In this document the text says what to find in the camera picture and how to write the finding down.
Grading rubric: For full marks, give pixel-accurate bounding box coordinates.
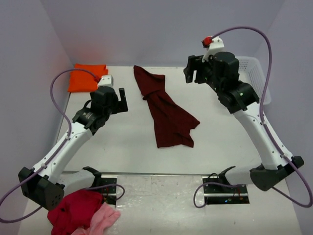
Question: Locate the dark red t-shirt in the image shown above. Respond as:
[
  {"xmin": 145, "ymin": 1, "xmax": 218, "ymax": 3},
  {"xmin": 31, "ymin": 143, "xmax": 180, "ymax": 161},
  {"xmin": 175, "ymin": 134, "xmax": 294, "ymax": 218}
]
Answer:
[{"xmin": 134, "ymin": 65, "xmax": 200, "ymax": 148}]

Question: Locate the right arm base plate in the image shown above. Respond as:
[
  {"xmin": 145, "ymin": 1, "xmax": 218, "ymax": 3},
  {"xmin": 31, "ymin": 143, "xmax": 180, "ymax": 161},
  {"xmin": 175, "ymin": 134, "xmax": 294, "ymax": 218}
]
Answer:
[{"xmin": 203, "ymin": 185, "xmax": 250, "ymax": 205}]

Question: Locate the pink crumpled t-shirt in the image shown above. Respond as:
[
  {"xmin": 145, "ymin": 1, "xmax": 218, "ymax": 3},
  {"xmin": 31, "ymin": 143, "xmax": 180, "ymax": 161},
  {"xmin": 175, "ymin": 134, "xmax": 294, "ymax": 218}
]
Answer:
[{"xmin": 72, "ymin": 203, "xmax": 121, "ymax": 235}]

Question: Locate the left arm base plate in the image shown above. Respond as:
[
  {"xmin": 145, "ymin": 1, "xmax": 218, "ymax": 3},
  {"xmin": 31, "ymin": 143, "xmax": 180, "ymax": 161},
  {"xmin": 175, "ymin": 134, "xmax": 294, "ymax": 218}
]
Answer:
[{"xmin": 98, "ymin": 176, "xmax": 117, "ymax": 206}]

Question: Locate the crimson crumpled t-shirt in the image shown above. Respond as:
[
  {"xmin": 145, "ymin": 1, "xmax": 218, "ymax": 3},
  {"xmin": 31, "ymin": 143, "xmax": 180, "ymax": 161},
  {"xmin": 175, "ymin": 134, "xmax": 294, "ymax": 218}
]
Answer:
[{"xmin": 47, "ymin": 190, "xmax": 103, "ymax": 235}]

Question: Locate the white plastic basket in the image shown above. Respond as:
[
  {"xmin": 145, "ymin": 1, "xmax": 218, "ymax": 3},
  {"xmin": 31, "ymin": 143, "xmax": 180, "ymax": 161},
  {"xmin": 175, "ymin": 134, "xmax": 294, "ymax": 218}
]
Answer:
[{"xmin": 236, "ymin": 56, "xmax": 266, "ymax": 99}]

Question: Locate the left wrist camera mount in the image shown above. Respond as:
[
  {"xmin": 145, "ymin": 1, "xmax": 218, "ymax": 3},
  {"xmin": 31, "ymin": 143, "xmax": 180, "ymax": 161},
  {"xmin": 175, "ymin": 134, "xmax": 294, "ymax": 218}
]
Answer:
[{"xmin": 97, "ymin": 75, "xmax": 113, "ymax": 88}]

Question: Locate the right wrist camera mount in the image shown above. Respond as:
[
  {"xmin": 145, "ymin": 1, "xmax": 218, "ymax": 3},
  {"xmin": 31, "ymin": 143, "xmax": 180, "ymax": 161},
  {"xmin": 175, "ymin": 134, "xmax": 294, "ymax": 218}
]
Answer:
[{"xmin": 202, "ymin": 36, "xmax": 224, "ymax": 62}]

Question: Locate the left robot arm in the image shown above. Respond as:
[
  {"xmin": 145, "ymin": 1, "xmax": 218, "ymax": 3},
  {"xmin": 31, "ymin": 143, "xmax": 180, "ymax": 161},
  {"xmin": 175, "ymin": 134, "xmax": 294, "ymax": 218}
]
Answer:
[{"xmin": 18, "ymin": 86, "xmax": 128, "ymax": 211}]

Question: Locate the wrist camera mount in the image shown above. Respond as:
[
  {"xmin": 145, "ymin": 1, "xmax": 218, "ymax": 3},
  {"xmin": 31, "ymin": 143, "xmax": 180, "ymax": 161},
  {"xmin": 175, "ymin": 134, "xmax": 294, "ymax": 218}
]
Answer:
[
  {"xmin": 202, "ymin": 36, "xmax": 224, "ymax": 62},
  {"xmin": 97, "ymin": 75, "xmax": 113, "ymax": 88}
]

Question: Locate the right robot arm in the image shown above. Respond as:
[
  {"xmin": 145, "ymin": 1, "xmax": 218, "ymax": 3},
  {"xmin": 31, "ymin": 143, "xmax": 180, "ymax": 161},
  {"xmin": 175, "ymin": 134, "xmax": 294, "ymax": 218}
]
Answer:
[{"xmin": 183, "ymin": 51, "xmax": 304, "ymax": 191}]

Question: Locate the orange folded t-shirt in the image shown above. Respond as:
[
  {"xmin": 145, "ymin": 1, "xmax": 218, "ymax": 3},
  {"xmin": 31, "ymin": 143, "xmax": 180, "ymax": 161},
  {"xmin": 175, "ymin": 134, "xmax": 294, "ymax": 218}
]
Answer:
[{"xmin": 67, "ymin": 63, "xmax": 108, "ymax": 93}]

